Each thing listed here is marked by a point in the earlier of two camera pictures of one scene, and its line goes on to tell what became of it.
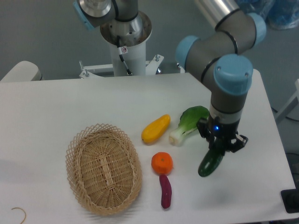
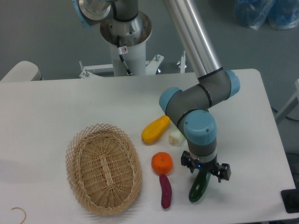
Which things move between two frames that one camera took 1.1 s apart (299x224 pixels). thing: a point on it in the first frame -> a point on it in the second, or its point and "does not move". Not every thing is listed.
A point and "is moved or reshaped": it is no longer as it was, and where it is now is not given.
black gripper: (219, 134) -> (222, 170)
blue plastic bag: (279, 14) does not move
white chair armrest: (24, 71) does not move
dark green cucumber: (210, 162) is moved or reshaped
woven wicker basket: (103, 168) does not move
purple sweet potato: (166, 191) does not move
